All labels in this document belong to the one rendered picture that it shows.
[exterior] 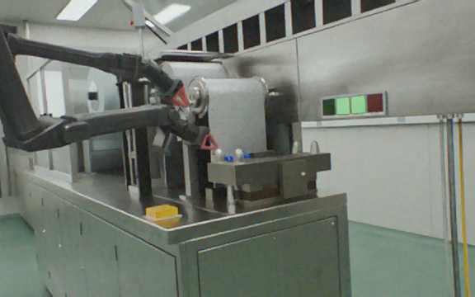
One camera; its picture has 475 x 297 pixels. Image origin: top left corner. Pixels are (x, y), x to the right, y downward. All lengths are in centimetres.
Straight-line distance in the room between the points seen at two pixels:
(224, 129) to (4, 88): 76
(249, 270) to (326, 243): 31
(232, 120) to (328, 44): 40
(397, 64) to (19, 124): 96
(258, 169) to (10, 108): 70
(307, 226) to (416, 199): 280
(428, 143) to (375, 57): 269
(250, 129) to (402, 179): 278
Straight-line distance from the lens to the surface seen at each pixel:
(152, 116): 121
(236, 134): 146
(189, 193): 148
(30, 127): 94
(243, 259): 122
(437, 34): 122
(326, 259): 144
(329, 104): 142
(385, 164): 422
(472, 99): 116
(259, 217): 122
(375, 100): 130
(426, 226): 410
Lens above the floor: 115
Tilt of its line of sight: 4 degrees down
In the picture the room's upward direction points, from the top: 4 degrees counter-clockwise
